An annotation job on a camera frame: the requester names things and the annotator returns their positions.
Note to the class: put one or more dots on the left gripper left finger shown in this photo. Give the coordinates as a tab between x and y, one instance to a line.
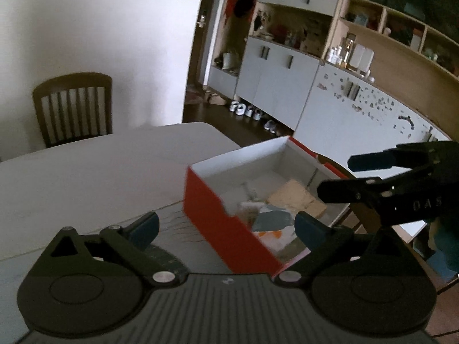
132	247

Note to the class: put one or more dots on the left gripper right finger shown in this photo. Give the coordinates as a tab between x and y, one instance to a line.
332	251

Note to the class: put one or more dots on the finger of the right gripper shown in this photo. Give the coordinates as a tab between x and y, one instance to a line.
380	159
362	189

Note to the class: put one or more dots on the white green plastic bag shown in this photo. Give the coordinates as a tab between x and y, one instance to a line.
271	225

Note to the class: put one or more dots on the tan bread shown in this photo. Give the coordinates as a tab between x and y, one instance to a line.
295	198

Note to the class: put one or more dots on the red white cardboard box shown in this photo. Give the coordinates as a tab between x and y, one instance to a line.
216	186

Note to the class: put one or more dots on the dark wooden chair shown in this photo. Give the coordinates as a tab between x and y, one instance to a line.
74	107

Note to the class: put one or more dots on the dark wooden door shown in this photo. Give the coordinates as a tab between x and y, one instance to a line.
203	44

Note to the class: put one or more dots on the white wall cabinet unit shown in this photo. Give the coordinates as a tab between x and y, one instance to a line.
294	59

